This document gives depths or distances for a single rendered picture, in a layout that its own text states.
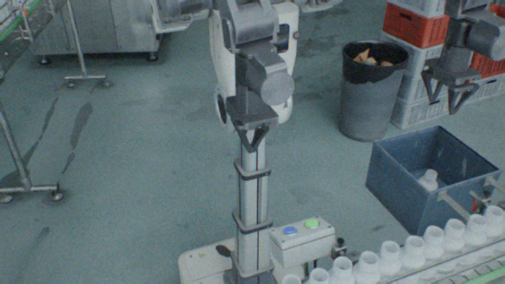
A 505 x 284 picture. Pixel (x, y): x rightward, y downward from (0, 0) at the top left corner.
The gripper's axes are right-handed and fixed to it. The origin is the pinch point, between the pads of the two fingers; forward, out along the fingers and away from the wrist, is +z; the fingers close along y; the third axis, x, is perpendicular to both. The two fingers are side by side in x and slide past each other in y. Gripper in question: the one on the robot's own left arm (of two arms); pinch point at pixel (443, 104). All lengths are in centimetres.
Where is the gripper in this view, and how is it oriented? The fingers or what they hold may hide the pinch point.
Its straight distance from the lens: 107.8
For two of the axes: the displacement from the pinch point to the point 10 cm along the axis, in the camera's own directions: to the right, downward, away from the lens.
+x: -9.3, 2.1, -3.0
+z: 0.1, 8.3, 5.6
